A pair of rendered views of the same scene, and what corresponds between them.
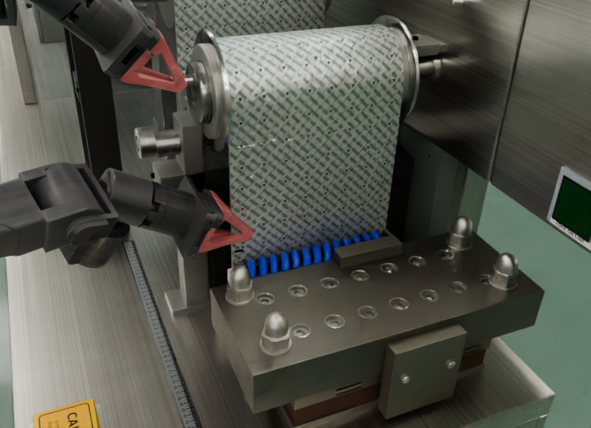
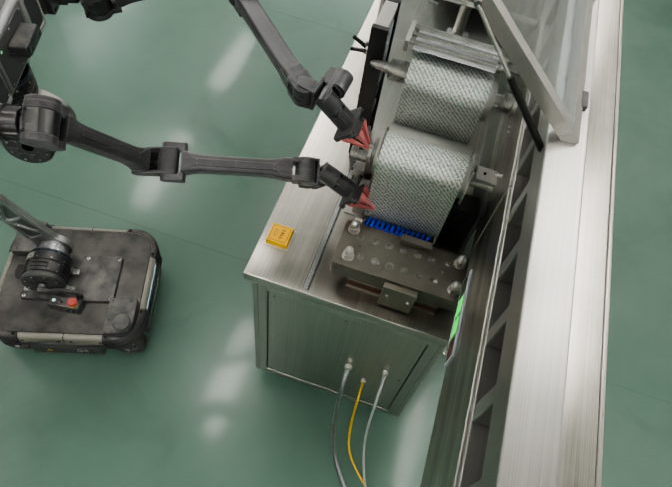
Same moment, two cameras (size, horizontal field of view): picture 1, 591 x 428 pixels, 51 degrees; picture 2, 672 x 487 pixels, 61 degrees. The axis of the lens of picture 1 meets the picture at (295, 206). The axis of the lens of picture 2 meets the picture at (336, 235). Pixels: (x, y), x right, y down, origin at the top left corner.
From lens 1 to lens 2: 104 cm
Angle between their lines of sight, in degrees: 34
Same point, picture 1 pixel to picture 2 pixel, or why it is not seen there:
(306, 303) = (372, 248)
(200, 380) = (332, 245)
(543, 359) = not seen: hidden behind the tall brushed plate
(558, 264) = not seen: outside the picture
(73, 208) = (302, 178)
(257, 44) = (401, 148)
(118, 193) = (323, 176)
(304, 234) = (397, 220)
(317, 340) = (362, 264)
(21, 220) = (285, 175)
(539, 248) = not seen: outside the picture
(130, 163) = (392, 112)
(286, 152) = (396, 191)
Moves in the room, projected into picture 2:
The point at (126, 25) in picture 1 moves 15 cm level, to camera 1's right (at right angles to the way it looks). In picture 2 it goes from (348, 126) to (391, 158)
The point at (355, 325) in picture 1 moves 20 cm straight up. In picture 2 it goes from (379, 267) to (392, 229)
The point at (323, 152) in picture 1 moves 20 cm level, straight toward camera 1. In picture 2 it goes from (413, 198) to (365, 237)
